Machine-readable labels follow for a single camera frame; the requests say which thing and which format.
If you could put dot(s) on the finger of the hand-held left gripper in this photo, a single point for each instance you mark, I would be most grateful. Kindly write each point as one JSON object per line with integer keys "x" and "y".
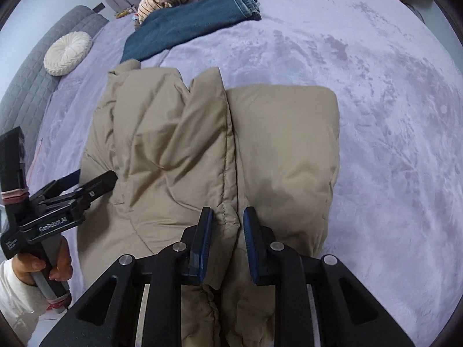
{"x": 97, "y": 185}
{"x": 61, "y": 184}

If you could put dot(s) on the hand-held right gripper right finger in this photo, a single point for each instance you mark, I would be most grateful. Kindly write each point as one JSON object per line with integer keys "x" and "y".
{"x": 253, "y": 245}

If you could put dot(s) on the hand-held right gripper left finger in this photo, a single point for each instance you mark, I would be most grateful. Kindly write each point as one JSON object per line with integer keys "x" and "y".
{"x": 204, "y": 238}

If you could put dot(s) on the beige puffer jacket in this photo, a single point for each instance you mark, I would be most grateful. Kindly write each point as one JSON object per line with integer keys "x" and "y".
{"x": 162, "y": 144}

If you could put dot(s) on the person's left hand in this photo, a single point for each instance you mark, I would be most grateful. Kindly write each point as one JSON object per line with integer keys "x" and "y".
{"x": 30, "y": 267}

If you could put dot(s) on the grey quilted headboard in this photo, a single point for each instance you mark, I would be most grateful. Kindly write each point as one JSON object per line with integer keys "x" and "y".
{"x": 32, "y": 83}

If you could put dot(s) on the round white cushion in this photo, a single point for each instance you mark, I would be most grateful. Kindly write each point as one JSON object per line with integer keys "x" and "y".
{"x": 67, "y": 52}

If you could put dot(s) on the lavender plush blanket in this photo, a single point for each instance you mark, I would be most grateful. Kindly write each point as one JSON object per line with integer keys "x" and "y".
{"x": 361, "y": 115}

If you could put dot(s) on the blue jeans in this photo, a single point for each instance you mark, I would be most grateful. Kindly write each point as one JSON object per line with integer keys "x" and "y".
{"x": 188, "y": 21}

